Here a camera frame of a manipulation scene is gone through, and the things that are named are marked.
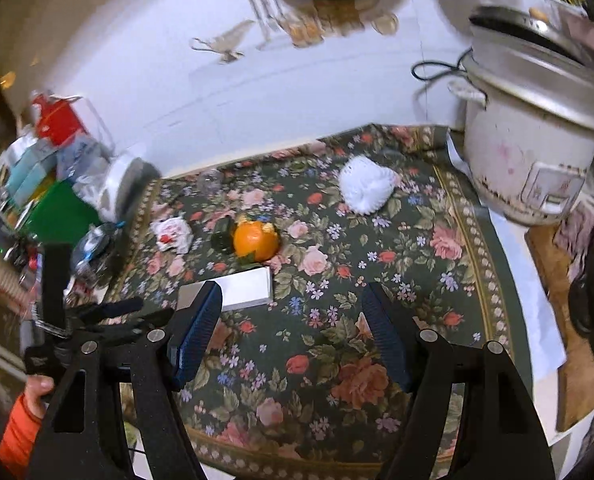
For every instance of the small clear glass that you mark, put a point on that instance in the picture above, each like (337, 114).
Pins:
(209, 180)

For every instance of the orange fruit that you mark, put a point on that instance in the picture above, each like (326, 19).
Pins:
(256, 241)

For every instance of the plastic bag blue print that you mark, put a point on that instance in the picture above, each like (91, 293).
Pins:
(82, 160)

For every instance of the wooden cutting board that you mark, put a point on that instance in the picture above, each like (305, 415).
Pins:
(562, 320)

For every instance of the white foam fruit net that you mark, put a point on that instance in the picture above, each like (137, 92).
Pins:
(367, 185)

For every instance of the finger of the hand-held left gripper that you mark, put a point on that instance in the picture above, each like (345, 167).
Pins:
(122, 306)
(57, 280)

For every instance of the person's left forearm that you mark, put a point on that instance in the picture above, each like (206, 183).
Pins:
(19, 435)

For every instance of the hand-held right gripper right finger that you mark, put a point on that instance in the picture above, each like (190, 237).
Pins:
(387, 335)

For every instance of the small dark bottle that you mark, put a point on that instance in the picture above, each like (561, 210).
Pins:
(222, 237)

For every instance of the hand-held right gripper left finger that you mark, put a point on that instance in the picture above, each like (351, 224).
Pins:
(197, 332)

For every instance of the white box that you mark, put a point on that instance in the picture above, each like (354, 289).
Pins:
(247, 287)

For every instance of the white rice cooker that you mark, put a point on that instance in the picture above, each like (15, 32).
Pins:
(527, 160)

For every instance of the red container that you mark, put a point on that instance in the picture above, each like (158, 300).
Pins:
(57, 120)

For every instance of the teal tissue box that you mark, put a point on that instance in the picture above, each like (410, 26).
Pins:
(29, 167)

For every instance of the floral cloth mat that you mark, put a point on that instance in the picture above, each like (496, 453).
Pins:
(327, 310)

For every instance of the person's left hand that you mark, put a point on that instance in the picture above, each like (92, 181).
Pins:
(39, 392)

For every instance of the tissue red print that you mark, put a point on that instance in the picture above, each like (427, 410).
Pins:
(173, 234)

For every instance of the white round appliance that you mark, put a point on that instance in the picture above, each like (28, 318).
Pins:
(122, 187)

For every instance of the green box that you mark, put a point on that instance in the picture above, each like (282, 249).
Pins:
(57, 212)

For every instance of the glass jar with lid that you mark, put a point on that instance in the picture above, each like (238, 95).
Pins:
(94, 252)

